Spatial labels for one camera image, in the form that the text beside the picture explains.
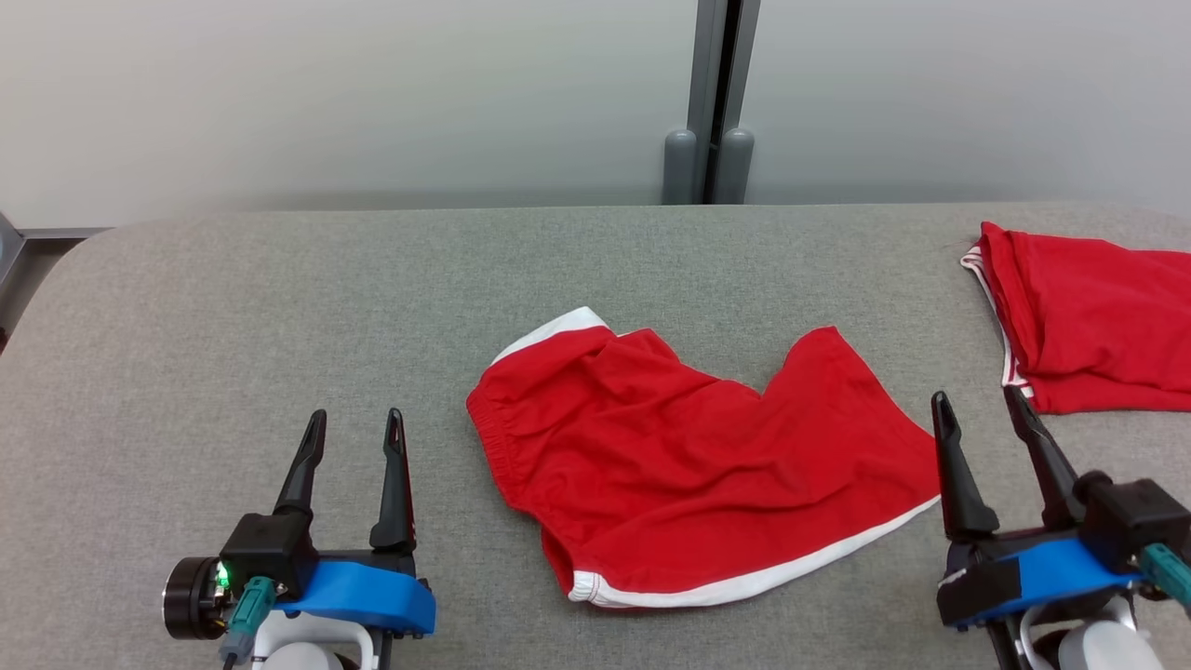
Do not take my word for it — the arm cable teal plug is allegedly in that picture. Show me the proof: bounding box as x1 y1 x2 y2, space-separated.
1137 543 1191 617
219 576 278 670

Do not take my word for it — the left arm cable teal plug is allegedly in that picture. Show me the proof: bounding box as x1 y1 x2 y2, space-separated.
219 576 278 670

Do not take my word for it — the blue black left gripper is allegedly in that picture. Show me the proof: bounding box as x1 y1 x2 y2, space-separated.
163 408 437 643

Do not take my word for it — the right arm cable teal plug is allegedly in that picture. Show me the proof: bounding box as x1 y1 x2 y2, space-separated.
1137 543 1191 617

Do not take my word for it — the grey rounded post foot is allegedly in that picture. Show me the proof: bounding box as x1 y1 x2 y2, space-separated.
662 128 699 206
718 127 756 206

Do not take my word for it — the red shorts white trim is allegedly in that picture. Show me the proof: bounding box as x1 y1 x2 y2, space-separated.
465 305 943 611

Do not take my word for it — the red basketball jersey number 23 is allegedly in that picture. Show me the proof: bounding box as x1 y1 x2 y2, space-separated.
960 221 1191 416

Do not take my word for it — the grey metal tube frame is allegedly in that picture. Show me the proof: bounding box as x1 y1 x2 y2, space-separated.
0 212 113 355

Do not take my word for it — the grey partition frame post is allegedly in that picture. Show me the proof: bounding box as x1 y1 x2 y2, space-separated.
661 0 763 206

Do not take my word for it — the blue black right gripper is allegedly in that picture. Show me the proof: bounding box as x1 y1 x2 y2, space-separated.
930 386 1145 634

